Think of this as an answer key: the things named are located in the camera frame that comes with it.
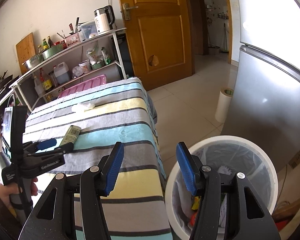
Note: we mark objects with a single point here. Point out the red lidded jelly cup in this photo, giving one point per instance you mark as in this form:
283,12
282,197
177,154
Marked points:
193,218

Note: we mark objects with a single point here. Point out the pink utensil basket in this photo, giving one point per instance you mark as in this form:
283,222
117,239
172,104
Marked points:
71,40

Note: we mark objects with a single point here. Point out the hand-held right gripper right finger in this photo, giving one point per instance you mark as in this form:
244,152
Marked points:
186,172

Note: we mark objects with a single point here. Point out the striped tablecloth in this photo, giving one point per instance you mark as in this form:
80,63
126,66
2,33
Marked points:
115,115

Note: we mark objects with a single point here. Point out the white paper roll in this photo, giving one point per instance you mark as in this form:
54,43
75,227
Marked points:
222,107

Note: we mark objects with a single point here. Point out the white lidded plastic jar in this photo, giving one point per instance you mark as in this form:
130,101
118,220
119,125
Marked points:
84,66

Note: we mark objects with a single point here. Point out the green bowl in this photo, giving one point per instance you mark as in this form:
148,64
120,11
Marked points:
97,65

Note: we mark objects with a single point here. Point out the white crumpled plastic wrap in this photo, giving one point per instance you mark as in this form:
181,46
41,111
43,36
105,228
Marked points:
83,107

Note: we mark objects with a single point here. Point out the white metal shelf rack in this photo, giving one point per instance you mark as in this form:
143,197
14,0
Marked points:
118,52

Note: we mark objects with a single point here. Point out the person's left hand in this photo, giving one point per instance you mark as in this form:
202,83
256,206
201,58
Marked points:
5,195

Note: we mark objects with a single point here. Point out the wooden cutting board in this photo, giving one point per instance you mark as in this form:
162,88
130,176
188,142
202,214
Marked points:
25,47

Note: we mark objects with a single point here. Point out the white foam fruit net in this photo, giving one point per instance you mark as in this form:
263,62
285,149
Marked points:
224,170

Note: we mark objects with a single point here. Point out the yellow label sauce bottle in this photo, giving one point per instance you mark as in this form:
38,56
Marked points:
47,83

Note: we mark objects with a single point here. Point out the clear bin liner bag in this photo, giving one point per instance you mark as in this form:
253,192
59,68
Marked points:
240,155

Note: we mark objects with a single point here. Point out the pink plastic tray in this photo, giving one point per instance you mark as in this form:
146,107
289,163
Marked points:
85,86

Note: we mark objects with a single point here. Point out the gold snack wrapper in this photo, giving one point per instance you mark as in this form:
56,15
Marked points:
196,202

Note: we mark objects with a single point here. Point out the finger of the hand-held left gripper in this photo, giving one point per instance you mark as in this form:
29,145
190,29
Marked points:
65,148
46,143

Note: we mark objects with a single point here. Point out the white electric kettle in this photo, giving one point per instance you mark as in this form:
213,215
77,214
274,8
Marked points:
102,22

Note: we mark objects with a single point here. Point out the silver refrigerator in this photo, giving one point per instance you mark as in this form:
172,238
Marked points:
265,92

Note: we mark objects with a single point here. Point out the white trash bin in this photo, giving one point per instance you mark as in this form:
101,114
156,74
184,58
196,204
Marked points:
225,138

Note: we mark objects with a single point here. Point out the plastic oil jug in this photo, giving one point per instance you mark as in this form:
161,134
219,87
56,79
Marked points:
61,76

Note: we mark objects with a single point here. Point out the green basin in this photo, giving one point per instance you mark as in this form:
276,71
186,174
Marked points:
51,52

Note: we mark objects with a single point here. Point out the steel basin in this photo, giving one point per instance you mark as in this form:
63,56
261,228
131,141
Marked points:
32,62

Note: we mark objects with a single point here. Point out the wooden door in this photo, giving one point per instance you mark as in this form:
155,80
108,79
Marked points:
160,30

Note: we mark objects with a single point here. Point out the clear plastic storage box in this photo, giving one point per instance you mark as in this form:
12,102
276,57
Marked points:
86,30

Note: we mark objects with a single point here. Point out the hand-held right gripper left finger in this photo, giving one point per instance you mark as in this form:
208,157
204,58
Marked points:
114,172

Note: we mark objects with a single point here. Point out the black frying pan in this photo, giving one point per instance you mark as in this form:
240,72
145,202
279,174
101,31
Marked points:
5,87

